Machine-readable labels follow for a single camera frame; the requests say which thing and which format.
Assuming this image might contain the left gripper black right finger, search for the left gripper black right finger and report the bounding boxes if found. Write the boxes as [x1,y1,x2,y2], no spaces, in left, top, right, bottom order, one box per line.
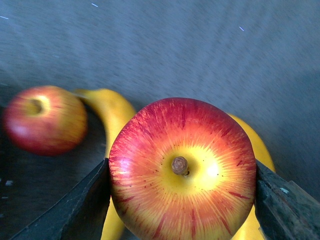
[254,160,320,240]

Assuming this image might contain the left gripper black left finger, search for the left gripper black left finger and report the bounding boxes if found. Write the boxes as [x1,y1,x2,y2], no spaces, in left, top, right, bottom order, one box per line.
[12,158,111,240]

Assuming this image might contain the dark red apple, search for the dark red apple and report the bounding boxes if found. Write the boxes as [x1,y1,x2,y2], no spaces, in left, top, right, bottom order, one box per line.
[3,85,88,156]

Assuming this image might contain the red yellow striped apple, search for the red yellow striped apple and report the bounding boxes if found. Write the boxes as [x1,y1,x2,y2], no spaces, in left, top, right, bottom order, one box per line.
[109,97,256,240]

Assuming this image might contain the yellow banana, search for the yellow banana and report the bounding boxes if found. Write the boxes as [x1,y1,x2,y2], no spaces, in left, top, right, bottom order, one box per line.
[228,113,276,240]
[73,88,136,240]

